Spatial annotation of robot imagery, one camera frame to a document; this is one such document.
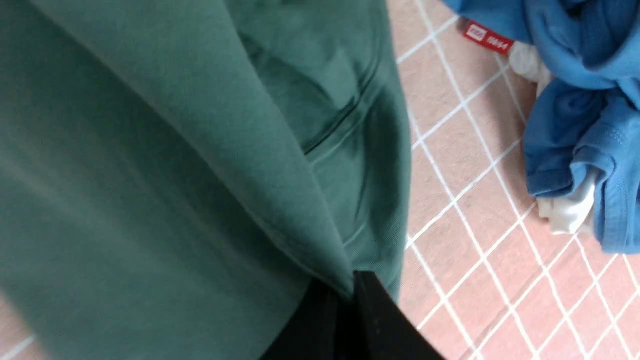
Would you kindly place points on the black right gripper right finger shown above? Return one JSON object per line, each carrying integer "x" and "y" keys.
{"x": 384, "y": 332}

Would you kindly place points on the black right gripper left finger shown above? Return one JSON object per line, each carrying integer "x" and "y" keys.
{"x": 322, "y": 328}

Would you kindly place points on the green long-sleeve top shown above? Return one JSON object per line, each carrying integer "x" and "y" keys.
{"x": 176, "y": 173}

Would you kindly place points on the pink checked tablecloth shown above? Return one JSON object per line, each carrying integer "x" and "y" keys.
{"x": 483, "y": 277}

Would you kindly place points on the white crumpled garment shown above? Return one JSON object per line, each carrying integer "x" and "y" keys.
{"x": 574, "y": 213}

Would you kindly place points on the blue crumpled garment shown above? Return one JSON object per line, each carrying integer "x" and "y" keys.
{"x": 588, "y": 116}

